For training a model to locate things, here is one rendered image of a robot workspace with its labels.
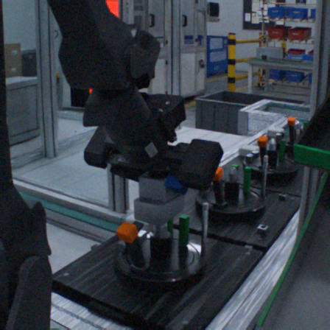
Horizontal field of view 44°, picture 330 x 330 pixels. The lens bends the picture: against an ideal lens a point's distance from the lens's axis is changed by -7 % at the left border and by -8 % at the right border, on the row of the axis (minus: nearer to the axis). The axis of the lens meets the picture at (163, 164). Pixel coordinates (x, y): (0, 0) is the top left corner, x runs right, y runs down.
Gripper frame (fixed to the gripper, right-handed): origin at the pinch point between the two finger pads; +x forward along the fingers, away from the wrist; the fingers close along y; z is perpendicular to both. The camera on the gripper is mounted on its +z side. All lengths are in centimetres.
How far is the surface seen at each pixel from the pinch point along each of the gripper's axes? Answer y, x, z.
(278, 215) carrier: -10.0, 27.3, 10.3
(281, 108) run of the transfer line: 24, 104, 98
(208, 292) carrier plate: -9.3, 8.8, -11.7
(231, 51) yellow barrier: 262, 440, 478
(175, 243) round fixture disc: -0.1, 11.7, -5.2
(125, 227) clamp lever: 0.0, -2.4, -9.4
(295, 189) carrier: -9.5, 36.8, 21.6
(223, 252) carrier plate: -6.5, 16.0, -3.1
